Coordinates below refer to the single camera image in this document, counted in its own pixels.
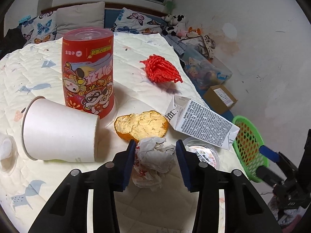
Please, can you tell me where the green plastic basket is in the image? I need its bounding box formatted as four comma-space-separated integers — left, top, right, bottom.
232, 115, 269, 183

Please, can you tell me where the black clothing on bed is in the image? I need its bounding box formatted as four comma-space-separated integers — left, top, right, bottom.
0, 28, 26, 59

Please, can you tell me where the right butterfly pillow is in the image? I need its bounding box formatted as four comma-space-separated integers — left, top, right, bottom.
111, 7, 167, 35

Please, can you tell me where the grey knitted glove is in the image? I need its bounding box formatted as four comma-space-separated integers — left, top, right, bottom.
268, 196, 306, 227

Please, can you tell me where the plush toy pile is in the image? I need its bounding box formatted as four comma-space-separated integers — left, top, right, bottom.
162, 14, 202, 39

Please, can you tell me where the round plastic jelly cup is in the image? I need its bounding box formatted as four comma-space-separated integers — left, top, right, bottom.
183, 137, 220, 170

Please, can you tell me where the clear plastic storage bin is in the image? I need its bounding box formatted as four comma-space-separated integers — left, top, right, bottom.
182, 45, 232, 90

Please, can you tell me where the grey pillow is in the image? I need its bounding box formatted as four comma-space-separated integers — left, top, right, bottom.
56, 2, 105, 39

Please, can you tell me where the red foam fruit net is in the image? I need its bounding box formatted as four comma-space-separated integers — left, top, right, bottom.
140, 54, 183, 84

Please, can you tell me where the white paper cup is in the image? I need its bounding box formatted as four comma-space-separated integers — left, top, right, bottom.
21, 96, 100, 163

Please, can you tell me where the orange peel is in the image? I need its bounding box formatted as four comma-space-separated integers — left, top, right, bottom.
114, 110, 169, 143

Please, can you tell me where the red cartoon snack canister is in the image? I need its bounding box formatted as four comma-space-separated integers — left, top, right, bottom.
62, 27, 114, 119

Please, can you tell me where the clear plastic lid cup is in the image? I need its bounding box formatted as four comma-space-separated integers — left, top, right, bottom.
0, 133, 18, 175

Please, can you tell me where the left butterfly pillow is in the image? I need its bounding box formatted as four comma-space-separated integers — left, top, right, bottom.
21, 11, 57, 45

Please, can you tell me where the white milk carton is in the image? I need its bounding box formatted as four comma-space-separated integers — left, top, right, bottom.
165, 96, 240, 150

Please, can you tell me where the cardboard box with label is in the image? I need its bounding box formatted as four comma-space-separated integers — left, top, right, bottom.
203, 85, 238, 115

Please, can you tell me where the butterfly pillow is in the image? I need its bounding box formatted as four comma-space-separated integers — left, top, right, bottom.
111, 7, 167, 35
21, 11, 57, 45

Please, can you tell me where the white paper wrapper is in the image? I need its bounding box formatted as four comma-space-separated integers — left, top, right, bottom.
132, 137, 176, 191

